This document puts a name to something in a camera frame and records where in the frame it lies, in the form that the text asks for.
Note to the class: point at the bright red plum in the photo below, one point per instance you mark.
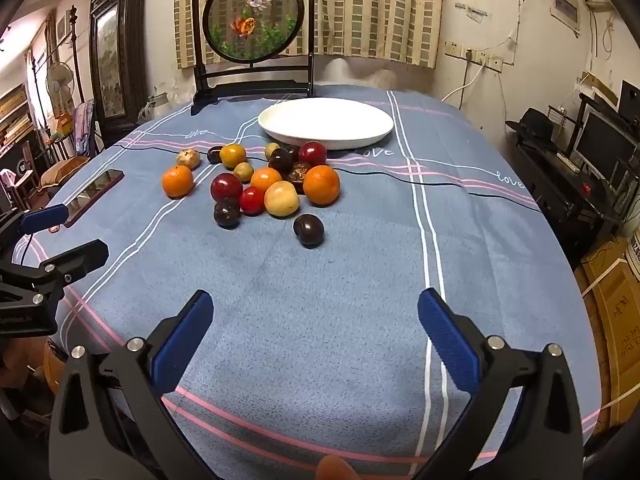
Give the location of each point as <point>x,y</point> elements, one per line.
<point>251,201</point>

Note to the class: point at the yellow-orange persimmon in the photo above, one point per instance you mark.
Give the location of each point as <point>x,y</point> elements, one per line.
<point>233,155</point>

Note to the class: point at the cardboard box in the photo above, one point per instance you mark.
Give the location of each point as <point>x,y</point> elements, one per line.
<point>617,310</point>

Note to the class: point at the small yellow-green fruit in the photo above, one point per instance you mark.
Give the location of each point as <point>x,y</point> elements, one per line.
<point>243,171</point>
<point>271,149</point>

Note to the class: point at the wooden chair tan cushion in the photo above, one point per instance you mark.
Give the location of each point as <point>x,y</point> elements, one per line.
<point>60,172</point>

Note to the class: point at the television on stand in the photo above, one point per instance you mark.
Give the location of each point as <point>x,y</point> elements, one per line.
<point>550,185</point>

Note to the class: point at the round goldfish screen black stand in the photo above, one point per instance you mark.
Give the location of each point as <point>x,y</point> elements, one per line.
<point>250,15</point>

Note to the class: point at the white oval plate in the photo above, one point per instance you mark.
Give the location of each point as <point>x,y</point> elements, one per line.
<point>325,120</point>

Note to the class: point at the medium orange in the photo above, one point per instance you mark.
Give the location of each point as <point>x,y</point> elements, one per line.
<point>265,177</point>

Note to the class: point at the standing fan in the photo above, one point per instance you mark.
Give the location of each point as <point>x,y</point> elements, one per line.
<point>60,82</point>

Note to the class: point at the dark brown wrinkled fruit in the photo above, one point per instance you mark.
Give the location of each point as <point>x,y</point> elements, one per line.
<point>297,174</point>

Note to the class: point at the striped checked curtain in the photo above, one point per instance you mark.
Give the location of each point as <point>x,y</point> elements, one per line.
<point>375,10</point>

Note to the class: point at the large orange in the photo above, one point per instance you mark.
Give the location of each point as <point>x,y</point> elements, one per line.
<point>321,185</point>

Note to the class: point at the small orange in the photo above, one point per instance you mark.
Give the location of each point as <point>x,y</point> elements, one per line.
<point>177,181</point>

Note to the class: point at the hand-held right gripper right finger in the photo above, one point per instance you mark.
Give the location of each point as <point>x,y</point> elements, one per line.
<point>447,345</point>

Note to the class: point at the dark purple plum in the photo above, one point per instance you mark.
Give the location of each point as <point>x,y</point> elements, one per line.
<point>227,214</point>
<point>280,159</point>
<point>308,230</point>

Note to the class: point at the white wall socket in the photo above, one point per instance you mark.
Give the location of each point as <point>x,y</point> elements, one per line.
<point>452,49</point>
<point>495,63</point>
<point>475,55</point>

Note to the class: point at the black speaker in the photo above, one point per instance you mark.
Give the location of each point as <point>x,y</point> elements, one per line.
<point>629,99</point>

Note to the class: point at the hanging clothes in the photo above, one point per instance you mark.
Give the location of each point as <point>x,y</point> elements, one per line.
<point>84,125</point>

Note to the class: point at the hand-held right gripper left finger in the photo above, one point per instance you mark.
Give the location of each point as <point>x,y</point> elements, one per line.
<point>182,342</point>

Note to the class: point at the pale yellow peach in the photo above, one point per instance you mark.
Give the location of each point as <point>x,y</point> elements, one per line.
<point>281,199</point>

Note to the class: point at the large dark red plum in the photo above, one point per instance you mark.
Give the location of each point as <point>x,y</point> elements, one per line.
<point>313,153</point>

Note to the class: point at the small dark red plum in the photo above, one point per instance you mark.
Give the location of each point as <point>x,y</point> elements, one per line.
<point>293,151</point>

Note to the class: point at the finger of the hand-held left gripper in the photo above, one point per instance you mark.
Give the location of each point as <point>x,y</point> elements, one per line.
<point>45,217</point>
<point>75,260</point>

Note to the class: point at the dark framed painting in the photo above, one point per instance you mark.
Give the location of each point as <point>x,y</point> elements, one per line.
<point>110,70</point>

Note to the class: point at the computer monitor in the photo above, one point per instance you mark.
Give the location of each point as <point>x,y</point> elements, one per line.
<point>602,147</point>

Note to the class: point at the black hat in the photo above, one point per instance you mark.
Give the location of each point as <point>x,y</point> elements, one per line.
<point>534,122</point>

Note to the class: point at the white jug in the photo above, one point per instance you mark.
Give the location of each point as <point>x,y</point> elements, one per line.
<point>156,105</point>

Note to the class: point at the tan brown round fruit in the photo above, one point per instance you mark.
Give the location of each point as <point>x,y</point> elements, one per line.
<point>188,158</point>

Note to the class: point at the wall electric panel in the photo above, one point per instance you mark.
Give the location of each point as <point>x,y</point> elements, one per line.
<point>565,9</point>

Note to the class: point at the phone with red case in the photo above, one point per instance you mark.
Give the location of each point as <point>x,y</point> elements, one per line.
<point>92,197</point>

